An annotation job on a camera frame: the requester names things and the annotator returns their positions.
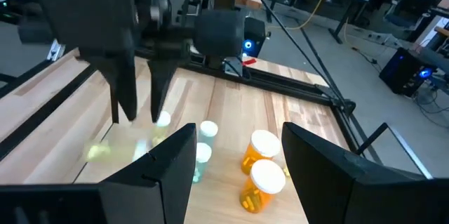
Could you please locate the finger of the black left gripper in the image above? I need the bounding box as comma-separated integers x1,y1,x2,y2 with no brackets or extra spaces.
89,53,138,122
147,58,182,122

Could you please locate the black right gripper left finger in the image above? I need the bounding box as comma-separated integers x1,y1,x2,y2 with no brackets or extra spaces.
100,123,197,224

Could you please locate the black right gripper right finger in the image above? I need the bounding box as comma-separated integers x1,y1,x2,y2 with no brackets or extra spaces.
282,121,401,224

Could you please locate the teal medicine bottle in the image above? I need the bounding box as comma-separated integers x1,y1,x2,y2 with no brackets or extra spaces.
192,142,213,185

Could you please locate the large orange medicine bottle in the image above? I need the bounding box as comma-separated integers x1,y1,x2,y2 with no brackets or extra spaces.
240,129,282,176
239,159,287,214

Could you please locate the blue medicine bottle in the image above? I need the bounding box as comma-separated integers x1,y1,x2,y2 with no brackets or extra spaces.
198,120,219,147

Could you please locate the black computer tower blue light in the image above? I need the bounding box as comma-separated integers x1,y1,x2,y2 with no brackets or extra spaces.
378,46,438,98

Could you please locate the wooden shelf with black frame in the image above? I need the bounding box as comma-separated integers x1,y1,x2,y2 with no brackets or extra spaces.
73,86,434,224

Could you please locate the black aluminium table frame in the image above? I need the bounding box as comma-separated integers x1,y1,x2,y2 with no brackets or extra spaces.
0,46,387,165

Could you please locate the thin black tether cable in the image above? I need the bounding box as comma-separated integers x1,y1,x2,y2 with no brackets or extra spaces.
241,0,351,107

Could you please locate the yellow floor cable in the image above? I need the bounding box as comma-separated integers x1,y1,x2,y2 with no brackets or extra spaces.
268,0,362,31

